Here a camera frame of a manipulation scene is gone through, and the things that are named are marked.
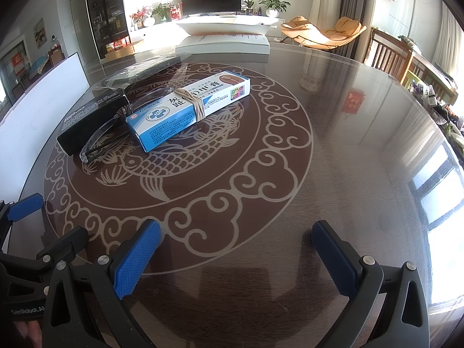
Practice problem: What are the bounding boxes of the white open book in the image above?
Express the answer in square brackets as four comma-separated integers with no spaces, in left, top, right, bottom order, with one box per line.
[175,33,271,56]

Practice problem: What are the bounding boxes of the grey curtain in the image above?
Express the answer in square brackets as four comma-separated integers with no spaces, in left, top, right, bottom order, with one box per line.
[339,0,378,59]

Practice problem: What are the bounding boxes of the cluttered wooden side table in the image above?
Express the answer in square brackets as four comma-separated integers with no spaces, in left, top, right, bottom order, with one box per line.
[399,36,464,131]

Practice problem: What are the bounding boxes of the blue and white box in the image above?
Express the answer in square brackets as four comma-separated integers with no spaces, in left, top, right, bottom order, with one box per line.
[125,70,251,153]

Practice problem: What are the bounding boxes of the orange lounge chair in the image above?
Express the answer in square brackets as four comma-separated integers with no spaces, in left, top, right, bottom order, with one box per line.
[280,15,367,49]

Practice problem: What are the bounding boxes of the framed wall picture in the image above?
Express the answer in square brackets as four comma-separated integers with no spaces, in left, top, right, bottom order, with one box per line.
[33,17,48,48]

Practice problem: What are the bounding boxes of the red flower bouquet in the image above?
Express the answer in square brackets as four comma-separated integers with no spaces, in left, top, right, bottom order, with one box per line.
[130,6,147,28]

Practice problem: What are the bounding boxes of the wooden chair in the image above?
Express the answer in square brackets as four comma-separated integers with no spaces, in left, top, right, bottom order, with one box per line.
[364,28,414,84]

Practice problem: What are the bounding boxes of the blue patterned cloth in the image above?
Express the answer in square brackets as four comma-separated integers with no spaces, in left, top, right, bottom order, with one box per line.
[28,56,51,77]

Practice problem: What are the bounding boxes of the large potted green plant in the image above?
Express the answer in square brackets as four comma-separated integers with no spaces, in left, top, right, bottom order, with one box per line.
[258,0,291,17]

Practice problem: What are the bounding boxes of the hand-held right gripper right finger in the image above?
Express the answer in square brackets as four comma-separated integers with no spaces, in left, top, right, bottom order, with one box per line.
[311,220,430,348]

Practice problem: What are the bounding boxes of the person's left hand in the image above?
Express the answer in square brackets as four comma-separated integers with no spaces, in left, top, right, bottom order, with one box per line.
[12,321,43,348]

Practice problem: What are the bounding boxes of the dark display cabinet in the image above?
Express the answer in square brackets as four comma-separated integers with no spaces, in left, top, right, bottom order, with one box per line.
[84,0,131,59]

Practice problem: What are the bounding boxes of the white television stand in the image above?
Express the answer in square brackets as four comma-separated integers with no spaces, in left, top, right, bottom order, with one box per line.
[128,16,287,44]

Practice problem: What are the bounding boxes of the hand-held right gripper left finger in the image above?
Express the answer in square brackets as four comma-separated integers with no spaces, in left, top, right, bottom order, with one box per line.
[41,218,162,348]

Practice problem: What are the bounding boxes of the leafy potted plant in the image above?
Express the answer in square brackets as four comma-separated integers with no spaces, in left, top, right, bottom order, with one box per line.
[150,2,171,22]

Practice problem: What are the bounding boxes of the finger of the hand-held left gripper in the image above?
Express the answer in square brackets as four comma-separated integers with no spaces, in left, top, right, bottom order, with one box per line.
[0,193,44,251]
[0,226,89,296]

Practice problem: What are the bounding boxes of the black box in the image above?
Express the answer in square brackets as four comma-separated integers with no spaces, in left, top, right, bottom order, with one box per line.
[57,88,131,156]

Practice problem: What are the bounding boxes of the clear frame glasses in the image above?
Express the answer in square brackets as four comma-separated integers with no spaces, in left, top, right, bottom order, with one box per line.
[79,85,175,164]

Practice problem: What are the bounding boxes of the white board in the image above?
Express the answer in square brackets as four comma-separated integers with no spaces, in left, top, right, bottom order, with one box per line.
[0,52,91,204]

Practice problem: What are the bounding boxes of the dark flat packet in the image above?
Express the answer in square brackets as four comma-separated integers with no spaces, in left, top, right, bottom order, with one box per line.
[109,55,182,85]

